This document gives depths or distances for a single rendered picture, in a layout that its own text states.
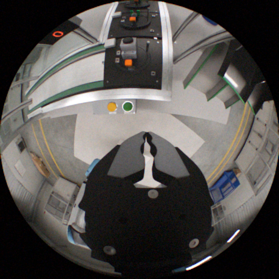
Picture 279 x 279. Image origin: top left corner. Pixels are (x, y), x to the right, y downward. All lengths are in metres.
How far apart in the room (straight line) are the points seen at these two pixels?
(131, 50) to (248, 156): 4.13
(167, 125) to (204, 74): 0.37
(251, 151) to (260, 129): 0.90
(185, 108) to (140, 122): 0.28
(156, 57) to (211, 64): 0.21
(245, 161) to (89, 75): 4.37
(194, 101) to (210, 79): 0.23
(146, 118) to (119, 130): 0.18
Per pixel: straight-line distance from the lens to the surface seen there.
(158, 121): 0.53
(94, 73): 0.50
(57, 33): 0.35
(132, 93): 0.39
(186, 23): 0.46
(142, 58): 0.38
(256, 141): 4.07
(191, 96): 0.56
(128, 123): 0.53
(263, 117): 4.19
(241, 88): 0.31
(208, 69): 0.37
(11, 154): 8.35
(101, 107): 0.43
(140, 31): 0.49
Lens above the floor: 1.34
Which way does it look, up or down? 59 degrees down
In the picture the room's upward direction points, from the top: 177 degrees counter-clockwise
